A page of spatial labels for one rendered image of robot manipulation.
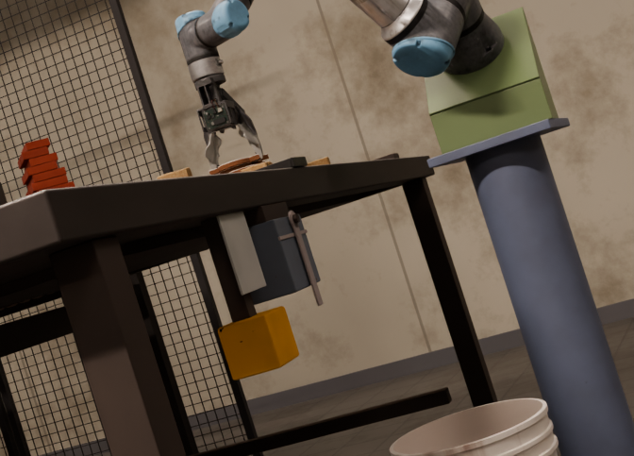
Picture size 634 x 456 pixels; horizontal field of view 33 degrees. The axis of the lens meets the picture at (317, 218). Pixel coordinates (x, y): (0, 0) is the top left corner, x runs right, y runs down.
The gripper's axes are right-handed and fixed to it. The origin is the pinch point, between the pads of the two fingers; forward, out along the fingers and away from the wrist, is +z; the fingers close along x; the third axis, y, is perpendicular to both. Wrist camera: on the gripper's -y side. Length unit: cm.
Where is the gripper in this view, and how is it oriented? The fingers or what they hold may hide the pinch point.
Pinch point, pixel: (239, 164)
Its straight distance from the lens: 243.8
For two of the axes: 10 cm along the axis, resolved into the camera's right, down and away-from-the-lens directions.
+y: -2.3, 0.5, -9.7
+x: 9.2, -3.0, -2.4
